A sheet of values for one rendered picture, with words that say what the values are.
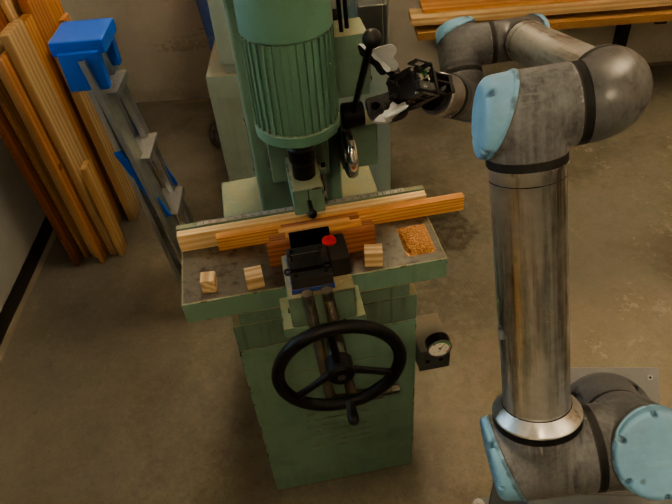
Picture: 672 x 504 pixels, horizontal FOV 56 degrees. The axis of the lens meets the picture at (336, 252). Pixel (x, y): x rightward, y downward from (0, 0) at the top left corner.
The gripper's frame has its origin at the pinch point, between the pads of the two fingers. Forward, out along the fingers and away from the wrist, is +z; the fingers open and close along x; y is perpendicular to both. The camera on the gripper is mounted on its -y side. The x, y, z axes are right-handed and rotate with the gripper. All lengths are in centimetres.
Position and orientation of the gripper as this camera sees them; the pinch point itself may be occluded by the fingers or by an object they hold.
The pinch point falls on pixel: (362, 83)
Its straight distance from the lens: 121.9
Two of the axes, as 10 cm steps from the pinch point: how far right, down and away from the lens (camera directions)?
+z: -7.1, 0.4, -7.0
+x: 1.8, 9.8, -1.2
